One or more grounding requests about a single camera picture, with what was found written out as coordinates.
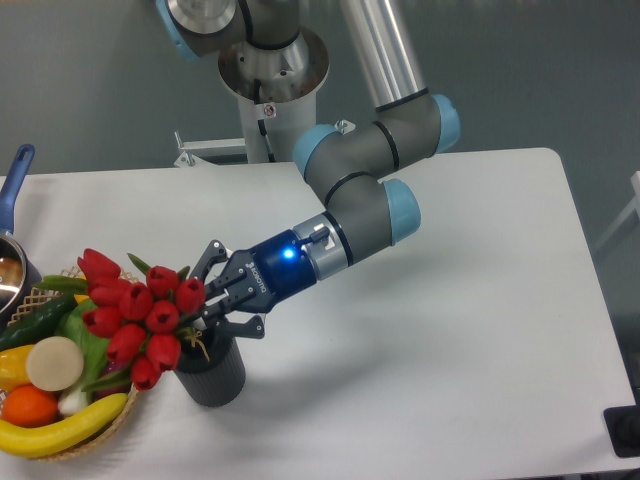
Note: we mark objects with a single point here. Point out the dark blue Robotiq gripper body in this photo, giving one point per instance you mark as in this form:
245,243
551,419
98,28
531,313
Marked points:
255,280

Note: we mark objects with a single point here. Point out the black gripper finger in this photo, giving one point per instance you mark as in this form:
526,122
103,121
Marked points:
215,253
253,328

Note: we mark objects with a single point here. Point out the red tulip bouquet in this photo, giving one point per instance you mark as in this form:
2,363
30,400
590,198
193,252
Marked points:
144,321

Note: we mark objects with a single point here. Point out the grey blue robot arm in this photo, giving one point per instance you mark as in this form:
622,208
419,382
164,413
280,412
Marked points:
350,169

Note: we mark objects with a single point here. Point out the dark grey ribbed vase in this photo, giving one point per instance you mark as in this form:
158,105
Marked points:
210,368

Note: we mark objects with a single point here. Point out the green bok choy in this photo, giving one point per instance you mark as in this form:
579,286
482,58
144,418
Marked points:
73,399

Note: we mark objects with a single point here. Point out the woven wicker basket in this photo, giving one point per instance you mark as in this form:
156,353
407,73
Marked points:
34,299

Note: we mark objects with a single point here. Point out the green cucumber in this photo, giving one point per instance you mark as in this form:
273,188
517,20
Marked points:
38,324

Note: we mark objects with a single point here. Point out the beige round radish slice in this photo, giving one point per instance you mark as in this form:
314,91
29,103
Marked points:
54,364

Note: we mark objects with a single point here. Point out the yellow bell pepper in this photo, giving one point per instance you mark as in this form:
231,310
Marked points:
13,367

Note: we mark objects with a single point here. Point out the orange fruit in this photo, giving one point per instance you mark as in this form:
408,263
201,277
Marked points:
29,407

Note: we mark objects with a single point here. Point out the yellow banana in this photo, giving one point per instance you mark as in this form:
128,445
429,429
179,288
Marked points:
67,433

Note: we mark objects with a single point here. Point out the black device at table edge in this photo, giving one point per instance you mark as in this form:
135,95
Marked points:
623,428

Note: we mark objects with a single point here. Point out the white metal mounting frame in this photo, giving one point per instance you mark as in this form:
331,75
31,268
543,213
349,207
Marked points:
266,140

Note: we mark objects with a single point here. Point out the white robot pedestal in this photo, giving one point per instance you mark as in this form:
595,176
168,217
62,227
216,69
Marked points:
276,92

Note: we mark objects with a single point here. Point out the blue handled saucepan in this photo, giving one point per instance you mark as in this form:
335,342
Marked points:
18,274

